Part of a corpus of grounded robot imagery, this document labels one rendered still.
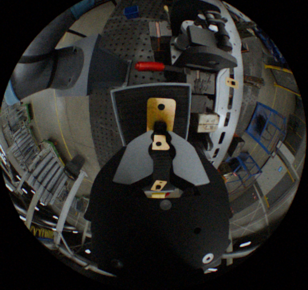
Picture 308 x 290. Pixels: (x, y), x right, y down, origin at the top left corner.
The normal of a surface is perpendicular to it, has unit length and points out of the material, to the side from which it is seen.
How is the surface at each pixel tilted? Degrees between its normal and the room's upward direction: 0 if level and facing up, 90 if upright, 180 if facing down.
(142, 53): 0
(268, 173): 90
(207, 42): 0
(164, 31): 0
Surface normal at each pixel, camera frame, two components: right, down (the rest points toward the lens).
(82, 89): -0.04, 0.54
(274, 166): -0.98, -0.20
